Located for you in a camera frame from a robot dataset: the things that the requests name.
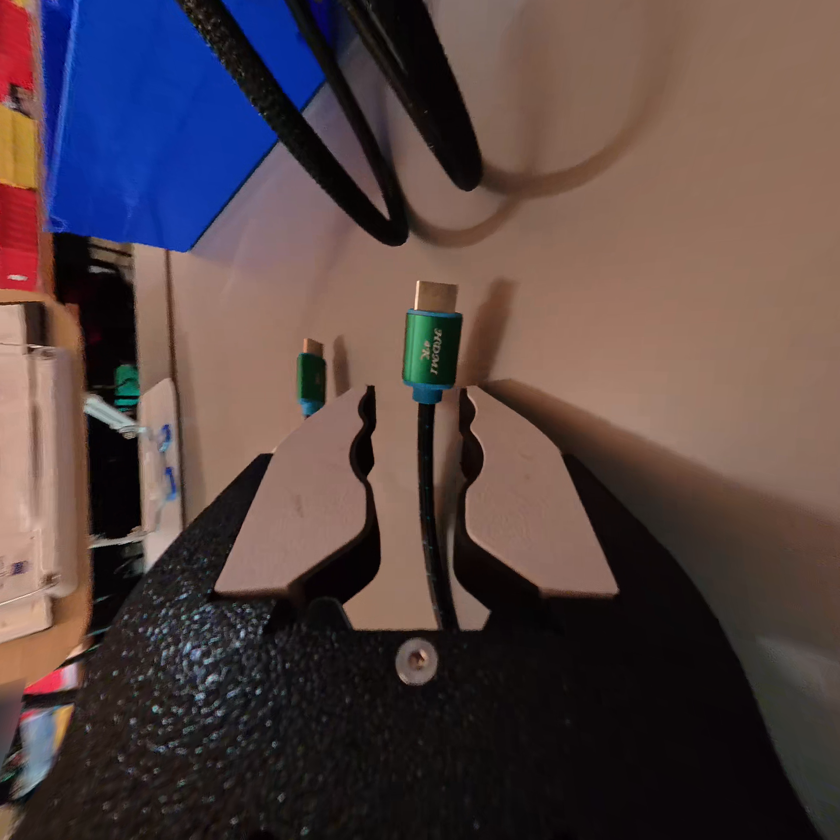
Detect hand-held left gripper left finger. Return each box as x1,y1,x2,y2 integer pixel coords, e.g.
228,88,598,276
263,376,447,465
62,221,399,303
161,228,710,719
213,384,383,609

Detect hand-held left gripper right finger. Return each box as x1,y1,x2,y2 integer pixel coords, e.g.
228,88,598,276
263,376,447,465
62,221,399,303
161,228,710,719
451,378,620,600

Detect black cable with green plug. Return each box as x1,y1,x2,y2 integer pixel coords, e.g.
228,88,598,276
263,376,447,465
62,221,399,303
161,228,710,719
295,337,328,419
402,280,464,632

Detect small green object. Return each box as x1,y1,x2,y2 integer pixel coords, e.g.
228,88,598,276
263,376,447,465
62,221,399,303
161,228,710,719
113,363,142,413

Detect white plastic box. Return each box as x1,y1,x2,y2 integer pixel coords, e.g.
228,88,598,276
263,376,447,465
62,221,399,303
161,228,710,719
0,303,89,643

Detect colourful packaging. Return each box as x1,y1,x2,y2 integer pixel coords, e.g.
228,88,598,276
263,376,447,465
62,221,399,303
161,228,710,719
0,676,78,805

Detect blue plastic bin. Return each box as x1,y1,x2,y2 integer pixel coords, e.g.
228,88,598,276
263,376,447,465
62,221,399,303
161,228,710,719
41,0,343,253

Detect red and yellow boxes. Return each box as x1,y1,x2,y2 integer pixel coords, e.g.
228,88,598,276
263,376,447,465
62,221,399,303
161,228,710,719
0,0,46,291

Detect coiled black braided cable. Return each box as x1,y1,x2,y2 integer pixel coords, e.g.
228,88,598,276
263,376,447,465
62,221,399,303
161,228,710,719
174,0,484,248

